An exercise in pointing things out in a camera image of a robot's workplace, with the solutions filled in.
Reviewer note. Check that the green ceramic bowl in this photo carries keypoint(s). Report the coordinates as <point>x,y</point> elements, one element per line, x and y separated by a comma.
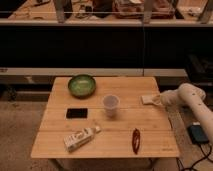
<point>82,85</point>

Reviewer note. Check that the wooden table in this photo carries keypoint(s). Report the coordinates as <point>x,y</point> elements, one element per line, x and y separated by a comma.
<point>157,139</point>

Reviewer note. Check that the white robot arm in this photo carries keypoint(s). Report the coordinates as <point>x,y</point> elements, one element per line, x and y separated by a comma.
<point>192,96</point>

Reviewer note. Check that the translucent plastic cup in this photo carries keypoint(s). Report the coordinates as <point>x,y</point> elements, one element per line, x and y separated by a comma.
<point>110,104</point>

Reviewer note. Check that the black smartphone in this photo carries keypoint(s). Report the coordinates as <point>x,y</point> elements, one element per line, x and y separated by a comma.
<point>73,113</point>

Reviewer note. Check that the black power adapter box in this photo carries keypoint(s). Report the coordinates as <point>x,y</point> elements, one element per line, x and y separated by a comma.
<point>197,135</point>

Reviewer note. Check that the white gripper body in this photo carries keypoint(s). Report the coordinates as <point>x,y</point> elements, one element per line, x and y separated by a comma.
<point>167,98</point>

